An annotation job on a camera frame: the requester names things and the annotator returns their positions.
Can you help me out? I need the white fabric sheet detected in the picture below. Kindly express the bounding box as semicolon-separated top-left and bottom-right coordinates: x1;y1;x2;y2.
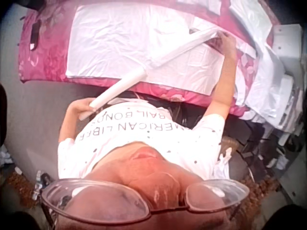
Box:
65;2;242;97

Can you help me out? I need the white fabric strip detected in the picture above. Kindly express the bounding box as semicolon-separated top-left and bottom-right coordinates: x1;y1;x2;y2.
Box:
143;28;221;74

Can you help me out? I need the white paper roll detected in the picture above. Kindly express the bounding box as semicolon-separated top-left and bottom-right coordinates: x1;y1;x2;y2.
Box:
79;68;148;121

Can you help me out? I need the person's left hand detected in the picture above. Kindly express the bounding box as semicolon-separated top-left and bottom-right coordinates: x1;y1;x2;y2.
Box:
67;97;97;121

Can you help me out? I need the person's right hand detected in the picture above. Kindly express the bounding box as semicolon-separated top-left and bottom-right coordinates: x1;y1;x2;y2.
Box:
208;31;238;59

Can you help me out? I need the white table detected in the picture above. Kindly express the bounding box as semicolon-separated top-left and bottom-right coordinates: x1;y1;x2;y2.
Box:
270;23;306;81

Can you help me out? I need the heap of white plastic bags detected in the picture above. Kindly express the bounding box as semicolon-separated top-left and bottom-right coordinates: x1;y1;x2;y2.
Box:
226;0;292;122

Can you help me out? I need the black phone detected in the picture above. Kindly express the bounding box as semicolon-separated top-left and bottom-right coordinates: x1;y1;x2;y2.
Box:
29;19;42;51

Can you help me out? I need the heap of dark clutter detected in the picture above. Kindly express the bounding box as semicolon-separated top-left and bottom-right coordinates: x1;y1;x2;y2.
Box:
223;79;307;185

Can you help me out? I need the pink floral blanket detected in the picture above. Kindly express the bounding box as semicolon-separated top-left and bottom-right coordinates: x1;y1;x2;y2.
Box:
18;0;264;118

